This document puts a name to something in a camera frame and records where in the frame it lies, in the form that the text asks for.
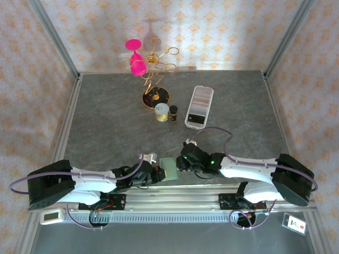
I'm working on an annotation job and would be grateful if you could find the white plastic card basket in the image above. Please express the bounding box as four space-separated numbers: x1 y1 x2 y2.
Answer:
184 85 215 131

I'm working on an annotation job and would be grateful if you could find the stack of credit cards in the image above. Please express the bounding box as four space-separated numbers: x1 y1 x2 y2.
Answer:
187 87 213 125

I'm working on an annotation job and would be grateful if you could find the small black bottle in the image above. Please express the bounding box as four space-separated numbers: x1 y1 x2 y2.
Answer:
168 105 179 124

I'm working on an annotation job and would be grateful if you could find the yellow can with white lid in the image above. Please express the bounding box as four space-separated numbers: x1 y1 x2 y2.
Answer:
154 103 170 123

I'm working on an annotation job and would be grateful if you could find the white digital thermometer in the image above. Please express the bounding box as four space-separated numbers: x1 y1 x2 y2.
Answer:
39 208 66 226

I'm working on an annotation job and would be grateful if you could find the pink wine glass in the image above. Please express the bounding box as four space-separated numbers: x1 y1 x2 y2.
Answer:
124 39 148 77

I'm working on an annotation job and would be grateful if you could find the badge in clear case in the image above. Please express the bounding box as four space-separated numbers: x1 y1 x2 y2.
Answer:
281 212 308 235

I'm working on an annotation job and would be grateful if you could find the aluminium mounting rail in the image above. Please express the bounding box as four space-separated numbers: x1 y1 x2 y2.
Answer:
57 182 317 213

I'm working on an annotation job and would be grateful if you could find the grey slotted cable duct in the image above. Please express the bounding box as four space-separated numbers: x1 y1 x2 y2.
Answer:
65 212 240 224

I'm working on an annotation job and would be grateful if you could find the gold wire glass rack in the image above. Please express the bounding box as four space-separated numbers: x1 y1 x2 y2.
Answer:
122 38 180 110

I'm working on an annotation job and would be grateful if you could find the aluminium table side rail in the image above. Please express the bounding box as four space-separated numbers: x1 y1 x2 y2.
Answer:
263 71 302 170
49 74 83 170

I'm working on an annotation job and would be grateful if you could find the aluminium frame post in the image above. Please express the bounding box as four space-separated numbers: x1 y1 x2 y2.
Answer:
28 0 81 80
264 0 316 79

